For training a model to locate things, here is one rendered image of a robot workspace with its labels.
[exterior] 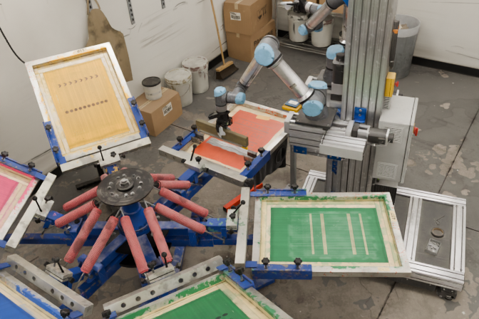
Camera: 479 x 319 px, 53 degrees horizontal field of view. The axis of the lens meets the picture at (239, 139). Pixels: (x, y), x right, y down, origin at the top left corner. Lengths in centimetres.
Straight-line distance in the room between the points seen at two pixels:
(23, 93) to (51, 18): 70
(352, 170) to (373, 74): 77
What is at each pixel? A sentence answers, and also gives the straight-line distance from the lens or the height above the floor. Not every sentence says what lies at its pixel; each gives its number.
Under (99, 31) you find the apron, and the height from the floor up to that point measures 118.
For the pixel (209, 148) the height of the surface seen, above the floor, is 95.
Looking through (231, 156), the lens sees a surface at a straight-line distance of 327.
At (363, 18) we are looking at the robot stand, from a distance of 289.
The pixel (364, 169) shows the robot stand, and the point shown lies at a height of 78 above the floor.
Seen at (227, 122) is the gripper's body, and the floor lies 123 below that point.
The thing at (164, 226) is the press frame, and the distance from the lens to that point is 276.
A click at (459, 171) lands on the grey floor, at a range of 487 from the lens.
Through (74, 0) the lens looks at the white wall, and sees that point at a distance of 473.
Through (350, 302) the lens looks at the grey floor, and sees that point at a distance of 365.
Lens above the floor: 295
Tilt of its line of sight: 36 degrees down
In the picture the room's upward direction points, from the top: 5 degrees counter-clockwise
